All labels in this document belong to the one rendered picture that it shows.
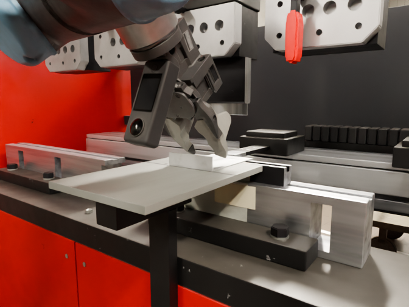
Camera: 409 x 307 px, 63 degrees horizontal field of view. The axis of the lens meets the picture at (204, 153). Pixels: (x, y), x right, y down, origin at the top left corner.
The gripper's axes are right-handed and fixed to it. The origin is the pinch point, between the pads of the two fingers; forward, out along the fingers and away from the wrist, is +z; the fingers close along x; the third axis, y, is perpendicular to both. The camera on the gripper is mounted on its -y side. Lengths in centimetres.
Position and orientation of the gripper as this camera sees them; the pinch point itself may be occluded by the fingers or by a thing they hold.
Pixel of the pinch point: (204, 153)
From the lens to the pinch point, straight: 54.5
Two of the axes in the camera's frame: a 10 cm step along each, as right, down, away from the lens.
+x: -8.1, -0.9, 5.8
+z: 3.8, 6.8, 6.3
